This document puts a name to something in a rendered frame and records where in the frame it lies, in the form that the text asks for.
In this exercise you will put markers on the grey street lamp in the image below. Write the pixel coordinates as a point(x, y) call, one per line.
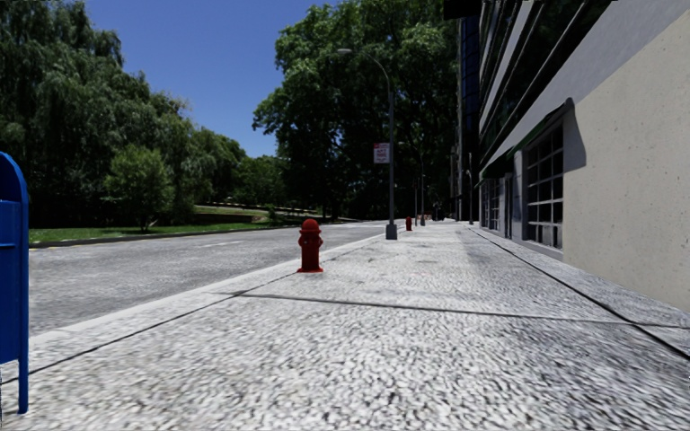
point(391, 178)

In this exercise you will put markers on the trees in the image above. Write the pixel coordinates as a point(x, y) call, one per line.
point(81, 118)
point(345, 108)

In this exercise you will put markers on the glass tower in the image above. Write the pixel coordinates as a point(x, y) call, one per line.
point(468, 108)

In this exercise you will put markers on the tree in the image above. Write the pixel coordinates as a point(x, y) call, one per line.
point(139, 183)

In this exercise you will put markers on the pale concrete building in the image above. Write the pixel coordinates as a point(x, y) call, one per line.
point(620, 161)

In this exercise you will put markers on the blue letter box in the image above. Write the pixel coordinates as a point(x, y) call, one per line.
point(12, 280)

